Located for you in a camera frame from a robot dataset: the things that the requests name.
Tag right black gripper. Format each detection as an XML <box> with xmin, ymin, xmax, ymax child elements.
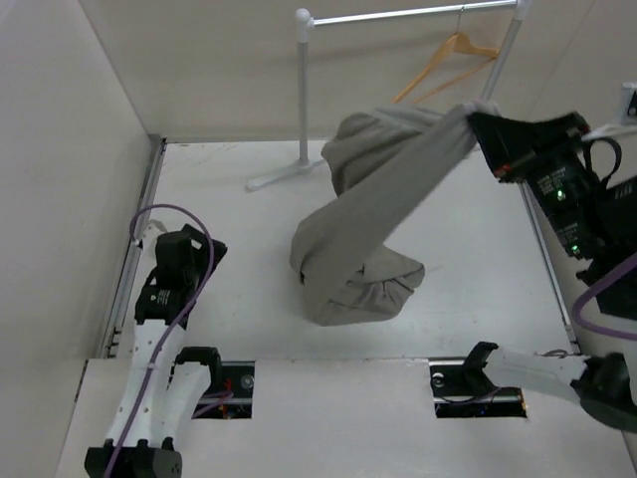
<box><xmin>466</xmin><ymin>109</ymin><xmax>605</xmax><ymax>255</ymax></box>

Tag grey trousers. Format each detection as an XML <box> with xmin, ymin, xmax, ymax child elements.
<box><xmin>290</xmin><ymin>101</ymin><xmax>500</xmax><ymax>327</ymax></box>

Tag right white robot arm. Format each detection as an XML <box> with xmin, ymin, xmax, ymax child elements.
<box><xmin>461</xmin><ymin>113</ymin><xmax>636</xmax><ymax>433</ymax></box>

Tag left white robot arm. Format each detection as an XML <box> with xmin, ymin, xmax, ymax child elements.
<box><xmin>85</xmin><ymin>224</ymin><xmax>227</xmax><ymax>477</ymax></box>

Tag wooden clothes hanger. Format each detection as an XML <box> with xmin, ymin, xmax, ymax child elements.
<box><xmin>391</xmin><ymin>13</ymin><xmax>504</xmax><ymax>104</ymax></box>

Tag white clothes rack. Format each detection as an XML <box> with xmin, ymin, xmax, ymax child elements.
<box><xmin>246</xmin><ymin>1</ymin><xmax>531</xmax><ymax>192</ymax></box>

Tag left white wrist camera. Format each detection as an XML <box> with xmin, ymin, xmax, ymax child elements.
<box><xmin>135</xmin><ymin>219</ymin><xmax>167</xmax><ymax>252</ymax></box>

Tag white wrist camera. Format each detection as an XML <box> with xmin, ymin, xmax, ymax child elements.
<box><xmin>135</xmin><ymin>219</ymin><xmax>167</xmax><ymax>252</ymax></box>
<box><xmin>616</xmin><ymin>83</ymin><xmax>637</xmax><ymax>125</ymax></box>

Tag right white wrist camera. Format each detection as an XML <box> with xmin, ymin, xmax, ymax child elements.
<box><xmin>616</xmin><ymin>83</ymin><xmax>637</xmax><ymax>125</ymax></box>

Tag left metal table rail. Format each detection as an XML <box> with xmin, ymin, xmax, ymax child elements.
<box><xmin>96</xmin><ymin>134</ymin><xmax>167</xmax><ymax>359</ymax></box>

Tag metal table rail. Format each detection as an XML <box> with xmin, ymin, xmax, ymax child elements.
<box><xmin>96</xmin><ymin>134</ymin><xmax>167</xmax><ymax>359</ymax></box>
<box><xmin>519</xmin><ymin>184</ymin><xmax>581</xmax><ymax>354</ymax></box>

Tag right metal table rail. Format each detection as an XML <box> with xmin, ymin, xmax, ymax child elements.
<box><xmin>519</xmin><ymin>184</ymin><xmax>581</xmax><ymax>354</ymax></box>

